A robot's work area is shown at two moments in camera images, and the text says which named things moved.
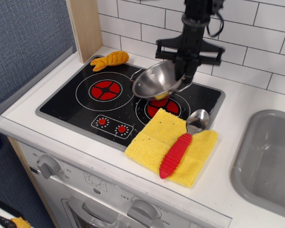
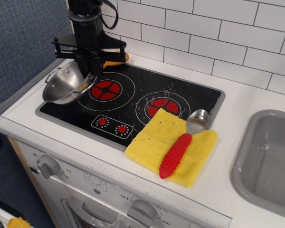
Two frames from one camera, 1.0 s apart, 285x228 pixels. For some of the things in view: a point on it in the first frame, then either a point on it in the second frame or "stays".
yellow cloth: x=152 y=137 stays
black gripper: x=191 y=45 to x=90 y=46
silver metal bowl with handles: x=157 y=81 to x=63 y=84
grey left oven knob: x=48 y=166 stays
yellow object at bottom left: x=21 y=223 stays
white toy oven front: x=79 y=197 stays
